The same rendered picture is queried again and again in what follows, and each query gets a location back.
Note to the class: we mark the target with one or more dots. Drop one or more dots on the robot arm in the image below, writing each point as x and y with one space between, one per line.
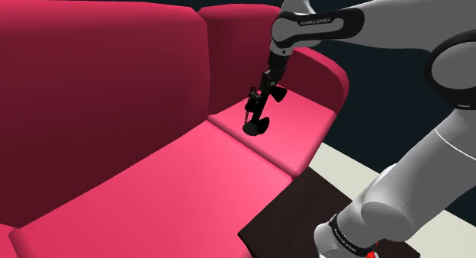
416 182

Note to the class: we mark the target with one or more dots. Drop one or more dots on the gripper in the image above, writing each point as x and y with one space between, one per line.
269 80

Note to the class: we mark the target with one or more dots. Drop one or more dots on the black cone-shaped object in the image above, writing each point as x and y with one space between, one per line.
279 94
256 128

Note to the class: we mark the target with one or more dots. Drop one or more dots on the pink sofa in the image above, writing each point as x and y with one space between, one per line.
160 175

